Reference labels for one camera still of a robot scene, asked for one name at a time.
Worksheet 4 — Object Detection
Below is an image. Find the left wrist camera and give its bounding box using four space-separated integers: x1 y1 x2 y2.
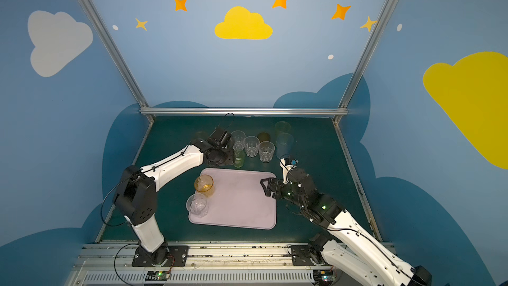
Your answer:
207 127 232 150

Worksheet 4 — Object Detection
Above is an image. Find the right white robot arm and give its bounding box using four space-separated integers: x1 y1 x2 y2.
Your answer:
260 168 432 285

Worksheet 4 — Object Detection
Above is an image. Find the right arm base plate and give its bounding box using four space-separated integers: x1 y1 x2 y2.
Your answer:
288 244 325 266

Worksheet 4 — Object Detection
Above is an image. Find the clear faceted glass back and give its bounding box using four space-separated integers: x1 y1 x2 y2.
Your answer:
231 131 246 152

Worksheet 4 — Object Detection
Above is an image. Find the green faceted glass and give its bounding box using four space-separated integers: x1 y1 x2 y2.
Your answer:
234 150 246 168

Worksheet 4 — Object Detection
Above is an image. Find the tall yellow glass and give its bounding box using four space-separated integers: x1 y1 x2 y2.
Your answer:
194 131 209 143

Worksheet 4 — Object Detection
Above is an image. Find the lilac plastic tray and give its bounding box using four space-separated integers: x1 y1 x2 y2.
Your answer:
189 168 276 230

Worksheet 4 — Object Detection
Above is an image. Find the right aluminium frame post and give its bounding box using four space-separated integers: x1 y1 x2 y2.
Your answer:
333 0 399 127

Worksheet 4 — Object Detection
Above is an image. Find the green circuit board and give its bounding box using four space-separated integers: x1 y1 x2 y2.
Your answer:
313 270 336 286
145 270 171 282

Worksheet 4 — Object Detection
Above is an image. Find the aluminium frame post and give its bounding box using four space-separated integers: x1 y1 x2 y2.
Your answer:
333 0 399 127
78 0 149 109

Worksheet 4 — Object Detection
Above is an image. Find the aluminium front rail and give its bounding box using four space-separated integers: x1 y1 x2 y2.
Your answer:
65 241 410 286

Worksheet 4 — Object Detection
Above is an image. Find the right green circuit board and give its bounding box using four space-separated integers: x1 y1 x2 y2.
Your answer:
313 270 336 286

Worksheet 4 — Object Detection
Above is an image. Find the left green circuit board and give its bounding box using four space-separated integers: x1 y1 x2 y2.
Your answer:
145 270 171 282

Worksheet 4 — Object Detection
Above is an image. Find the small dark brown cup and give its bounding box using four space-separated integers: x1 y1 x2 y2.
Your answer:
257 132 271 142

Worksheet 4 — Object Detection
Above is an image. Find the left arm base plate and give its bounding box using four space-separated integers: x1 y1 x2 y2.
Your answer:
132 244 189 267

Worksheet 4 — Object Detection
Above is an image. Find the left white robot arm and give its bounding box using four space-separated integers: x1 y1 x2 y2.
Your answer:
112 138 234 267

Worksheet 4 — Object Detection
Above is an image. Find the tall pale green glass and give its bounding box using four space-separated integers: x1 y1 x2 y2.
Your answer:
275 120 291 138

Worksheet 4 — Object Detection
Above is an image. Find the left aluminium frame post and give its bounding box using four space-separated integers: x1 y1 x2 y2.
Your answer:
78 0 149 109

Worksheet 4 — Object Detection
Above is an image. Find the clear faceted glass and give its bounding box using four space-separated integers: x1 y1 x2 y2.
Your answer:
231 131 246 152
244 136 260 158
186 193 209 218
259 141 275 163

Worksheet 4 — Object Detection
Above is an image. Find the amber faceted glass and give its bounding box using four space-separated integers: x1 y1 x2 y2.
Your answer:
194 174 215 197

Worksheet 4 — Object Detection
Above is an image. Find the tall pale blue glass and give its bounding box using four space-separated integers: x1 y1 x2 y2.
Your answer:
276 132 294 159

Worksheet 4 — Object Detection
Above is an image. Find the back horizontal aluminium bar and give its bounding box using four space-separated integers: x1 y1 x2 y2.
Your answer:
140 107 348 117

